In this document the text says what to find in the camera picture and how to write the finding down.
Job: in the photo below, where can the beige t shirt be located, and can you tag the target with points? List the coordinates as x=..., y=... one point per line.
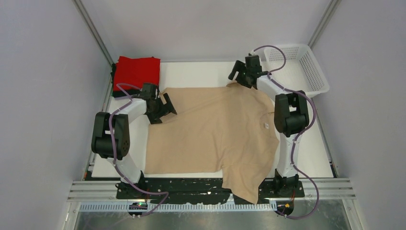
x=228, y=129

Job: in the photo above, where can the red folded t shirt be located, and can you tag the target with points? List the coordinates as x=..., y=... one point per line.
x=136, y=71

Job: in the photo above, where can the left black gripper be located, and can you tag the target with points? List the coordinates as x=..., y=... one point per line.
x=165, y=109

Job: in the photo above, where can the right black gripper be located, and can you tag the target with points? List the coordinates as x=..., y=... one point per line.
x=240, y=66

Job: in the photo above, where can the white plastic basket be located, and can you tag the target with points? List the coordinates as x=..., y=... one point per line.
x=296, y=70

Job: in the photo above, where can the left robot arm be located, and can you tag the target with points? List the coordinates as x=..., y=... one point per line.
x=111, y=134

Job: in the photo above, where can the white slotted cable duct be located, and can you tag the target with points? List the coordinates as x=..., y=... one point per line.
x=144, y=207

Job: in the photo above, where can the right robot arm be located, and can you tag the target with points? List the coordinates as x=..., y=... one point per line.
x=291, y=117

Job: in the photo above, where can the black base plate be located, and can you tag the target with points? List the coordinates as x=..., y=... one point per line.
x=207, y=191

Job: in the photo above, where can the aluminium frame rail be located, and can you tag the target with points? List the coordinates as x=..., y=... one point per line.
x=98, y=191

